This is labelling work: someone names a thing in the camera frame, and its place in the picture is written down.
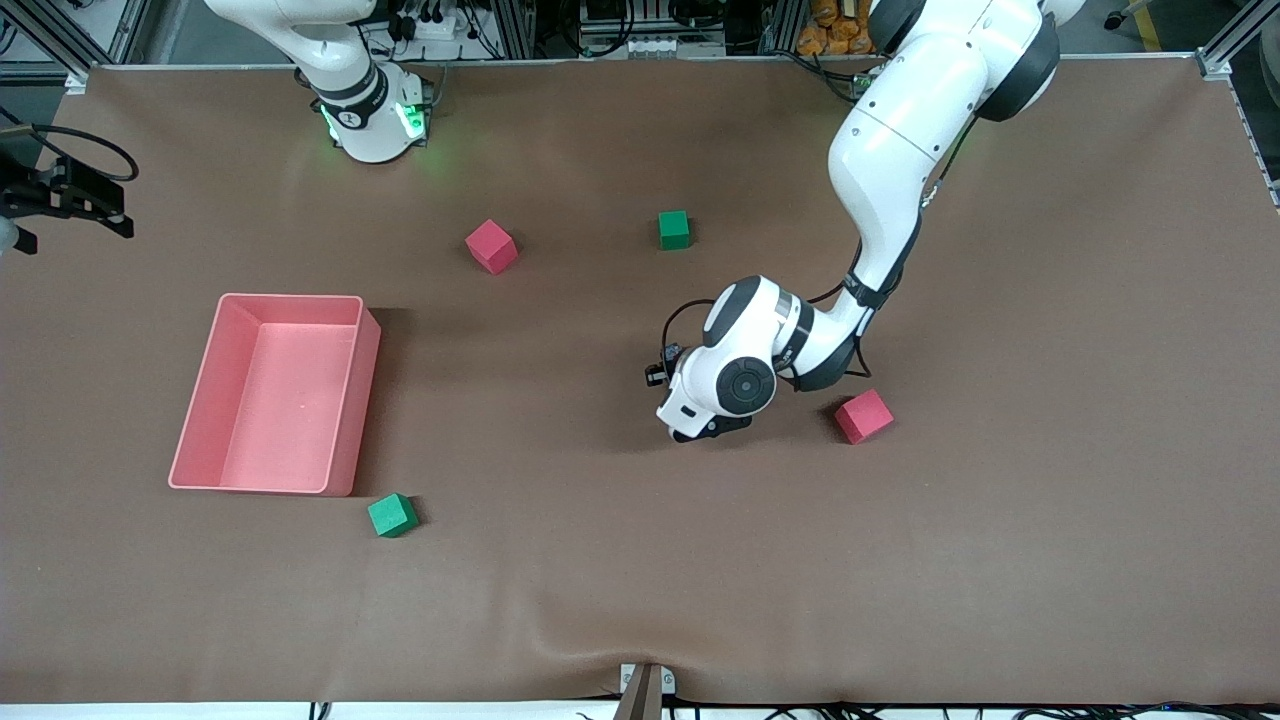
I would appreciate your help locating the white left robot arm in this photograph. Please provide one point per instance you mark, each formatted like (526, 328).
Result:
(900, 120)

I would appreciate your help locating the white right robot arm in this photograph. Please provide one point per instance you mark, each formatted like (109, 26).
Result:
(365, 125)

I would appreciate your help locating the pink foam cube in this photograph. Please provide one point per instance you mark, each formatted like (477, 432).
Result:
(864, 416)
(491, 246)

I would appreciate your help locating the brown table cover mat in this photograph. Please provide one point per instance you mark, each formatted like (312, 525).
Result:
(600, 560)

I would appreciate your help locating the green foam cube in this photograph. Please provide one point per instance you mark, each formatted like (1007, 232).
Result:
(674, 230)
(392, 515)

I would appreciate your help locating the pink plastic bin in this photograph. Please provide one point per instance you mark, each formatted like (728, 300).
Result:
(290, 420)

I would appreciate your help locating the white power strip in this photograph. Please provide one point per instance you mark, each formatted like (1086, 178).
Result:
(432, 25)

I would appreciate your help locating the bag of orange items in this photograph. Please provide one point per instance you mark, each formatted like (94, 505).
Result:
(835, 25)

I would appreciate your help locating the aluminium frame profile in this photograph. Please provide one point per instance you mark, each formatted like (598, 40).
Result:
(60, 35)
(1225, 50)

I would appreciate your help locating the metal table clamp bracket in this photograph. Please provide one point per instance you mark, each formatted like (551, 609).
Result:
(646, 690)

